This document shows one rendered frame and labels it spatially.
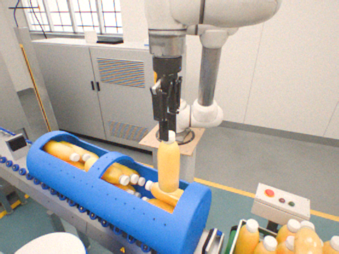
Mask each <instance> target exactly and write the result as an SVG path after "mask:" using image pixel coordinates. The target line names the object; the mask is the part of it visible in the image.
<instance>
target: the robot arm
mask: <svg viewBox="0 0 339 254"><path fill-rule="evenodd" d="M281 3H282V0H143V8H144V12H145V17H146V19H147V23H148V46H149V53H150V54H152V55H154V56H153V71H154V72H156V74H157V77H156V84H155V86H150V93H151V97H152V104H153V117H154V120H155V121H159V128H158V130H159V139H161V140H164V141H166V142H167V141H169V131H173V132H175V141H176V142H179V143H183V140H184V139H185V138H186V136H187V134H188V133H190V130H189V129H186V128H188V127H193V128H212V127H215V126H219V124H221V123H222V119H223V111H222V109H221V107H219V106H217V103H216V101H215V100H214V96H215V91H216V84H217V73H218V71H219V64H220V57H221V53H222V47H223V46H224V44H225V43H226V41H227V39H228V37H229V36H232V35H234V34H235V33H236V32H237V31H238V29H239V28H240V27H244V26H251V25H257V24H259V23H264V22H266V21H268V20H270V19H271V18H272V17H273V15H275V14H276V13H277V12H278V10H279V8H280V6H281ZM186 35H195V36H199V39H200V42H201V44H202V56H201V64H200V77H199V92H198V99H196V100H195V101H194V104H193V105H188V104H187V102H186V101H184V100H183V99H181V89H182V76H178V73H179V72H181V71H182V59H183V56H181V55H183V54H184V53H185V43H186ZM165 93H166V94H165Z"/></svg>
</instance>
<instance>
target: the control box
mask: <svg viewBox="0 0 339 254"><path fill-rule="evenodd" d="M266 189H270V190H273V191H274V195H273V196H270V195H267V194H266V192H265V190H266ZM280 193H281V194H280ZM279 198H284V199H285V203H281V202H279ZM293 198H295V199H293ZM290 201H293V202H294V203H295V206H291V205H289V204H288V203H289V202H290ZM251 213H254V214H256V215H258V216H260V217H263V218H264V219H268V220H271V221H273V222H275V223H278V224H280V225H282V226H284V225H286V224H287V223H288V221H289V220H297V221H298V222H299V223H301V222H302V221H309V219H310V200H309V199H307V198H302V197H299V196H296V195H294V194H290V193H288V192H286V191H283V190H278V189H276V188H273V187H270V186H267V185H265V184H262V183H259V184H258V188H257V191H256V194H255V199H254V203H253V205H252V209H251Z"/></svg>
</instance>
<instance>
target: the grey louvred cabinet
mask: <svg viewBox="0 0 339 254"><path fill-rule="evenodd" d="M32 44H33V48H34V51H35V55H36V58H37V60H38V63H39V67H40V69H41V73H42V77H43V80H44V83H45V86H46V89H47V92H48V96H49V98H50V103H51V106H52V108H53V112H54V115H55V118H56V121H57V123H58V128H59V131H64V132H66V133H70V134H73V135H75V136H78V137H82V138H86V139H89V140H95V141H98V142H102V143H106V144H109V145H113V146H119V147H122V148H126V149H130V150H133V151H137V152H144V153H146V154H150V155H153V151H152V147H149V146H145V145H138V143H139V142H140V141H141V140H142V139H144V138H145V136H146V135H147V134H148V133H150V132H151V130H152V129H153V128H154V127H156V126H157V124H158V123H159V121H155V120H154V117H153V104H152V97H151V93H150V86H155V84H156V77H157V74H156V72H154V71H153V56H154V55H152V54H150V53H149V47H144V43H140V42H124V43H121V44H114V45H113V44H99V43H86V41H85V39H64V38H55V39H45V40H34V41H32ZM186 48H187V45H185V53H184V54H183V55H181V56H183V59H182V71H181V72H179V73H178V76H182V89H181V99H183V100H185V79H186Z"/></svg>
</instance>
